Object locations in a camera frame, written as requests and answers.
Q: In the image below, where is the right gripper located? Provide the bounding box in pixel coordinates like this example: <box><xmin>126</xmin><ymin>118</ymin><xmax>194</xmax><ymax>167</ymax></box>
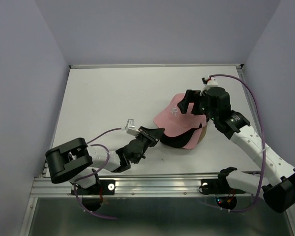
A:
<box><xmin>177</xmin><ymin>89</ymin><xmax>218</xmax><ymax>121</ymax></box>

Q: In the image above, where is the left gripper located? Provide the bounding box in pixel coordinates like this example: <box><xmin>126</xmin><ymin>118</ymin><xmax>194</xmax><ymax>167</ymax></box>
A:
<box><xmin>135</xmin><ymin>125</ymin><xmax>164</xmax><ymax>152</ymax></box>

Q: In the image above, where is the pink cap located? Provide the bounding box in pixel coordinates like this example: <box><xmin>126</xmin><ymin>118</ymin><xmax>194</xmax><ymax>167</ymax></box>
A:
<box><xmin>182</xmin><ymin>128</ymin><xmax>202</xmax><ymax>149</ymax></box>
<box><xmin>153</xmin><ymin>93</ymin><xmax>207</xmax><ymax>137</ymax></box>

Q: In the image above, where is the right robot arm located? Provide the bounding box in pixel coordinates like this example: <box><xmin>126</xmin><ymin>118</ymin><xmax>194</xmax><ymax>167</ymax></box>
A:
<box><xmin>177</xmin><ymin>87</ymin><xmax>295</xmax><ymax>213</ymax></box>

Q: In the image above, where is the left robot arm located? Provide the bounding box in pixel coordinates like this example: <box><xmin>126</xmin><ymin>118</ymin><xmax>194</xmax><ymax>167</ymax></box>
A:
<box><xmin>45</xmin><ymin>125</ymin><xmax>165</xmax><ymax>194</ymax></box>

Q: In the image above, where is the top beige cap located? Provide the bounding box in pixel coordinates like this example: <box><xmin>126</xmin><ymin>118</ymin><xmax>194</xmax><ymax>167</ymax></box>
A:
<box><xmin>198</xmin><ymin>125</ymin><xmax>207</xmax><ymax>143</ymax></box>

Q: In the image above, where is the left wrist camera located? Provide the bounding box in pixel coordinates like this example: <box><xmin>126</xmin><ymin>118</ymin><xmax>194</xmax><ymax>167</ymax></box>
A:
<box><xmin>122</xmin><ymin>119</ymin><xmax>139</xmax><ymax>136</ymax></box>

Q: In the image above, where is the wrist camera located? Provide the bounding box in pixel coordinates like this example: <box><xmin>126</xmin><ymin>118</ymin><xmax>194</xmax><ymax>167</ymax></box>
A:
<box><xmin>200</xmin><ymin>77</ymin><xmax>218</xmax><ymax>96</ymax></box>
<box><xmin>122</xmin><ymin>119</ymin><xmax>139</xmax><ymax>136</ymax></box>

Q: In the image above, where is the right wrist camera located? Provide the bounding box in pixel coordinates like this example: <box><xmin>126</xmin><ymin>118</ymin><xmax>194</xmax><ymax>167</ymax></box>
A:
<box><xmin>200</xmin><ymin>77</ymin><xmax>218</xmax><ymax>96</ymax></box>

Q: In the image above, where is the aluminium front rail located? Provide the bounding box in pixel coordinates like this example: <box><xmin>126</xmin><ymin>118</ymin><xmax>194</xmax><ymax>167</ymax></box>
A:
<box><xmin>29</xmin><ymin>175</ymin><xmax>286</xmax><ymax>198</ymax></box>

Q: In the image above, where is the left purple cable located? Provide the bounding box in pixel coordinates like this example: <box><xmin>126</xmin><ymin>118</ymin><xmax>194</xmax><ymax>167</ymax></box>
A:
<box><xmin>72</xmin><ymin>127</ymin><xmax>128</xmax><ymax>220</ymax></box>

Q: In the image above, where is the purple cable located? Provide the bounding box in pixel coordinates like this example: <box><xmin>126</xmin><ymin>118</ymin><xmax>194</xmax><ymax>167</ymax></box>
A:
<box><xmin>199</xmin><ymin>73</ymin><xmax>266</xmax><ymax>212</ymax></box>
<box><xmin>72</xmin><ymin>127</ymin><xmax>128</xmax><ymax>220</ymax></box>

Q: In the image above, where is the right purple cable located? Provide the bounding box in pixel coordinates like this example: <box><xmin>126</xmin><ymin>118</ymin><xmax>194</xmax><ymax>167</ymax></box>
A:
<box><xmin>199</xmin><ymin>73</ymin><xmax>266</xmax><ymax>212</ymax></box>

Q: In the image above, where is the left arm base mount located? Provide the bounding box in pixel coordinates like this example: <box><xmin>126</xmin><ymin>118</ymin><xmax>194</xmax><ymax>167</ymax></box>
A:
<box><xmin>76</xmin><ymin>179</ymin><xmax>116</xmax><ymax>212</ymax></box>

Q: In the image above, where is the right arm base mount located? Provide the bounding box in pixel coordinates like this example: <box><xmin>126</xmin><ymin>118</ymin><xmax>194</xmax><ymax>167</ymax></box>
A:
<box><xmin>198</xmin><ymin>167</ymin><xmax>239</xmax><ymax>210</ymax></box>

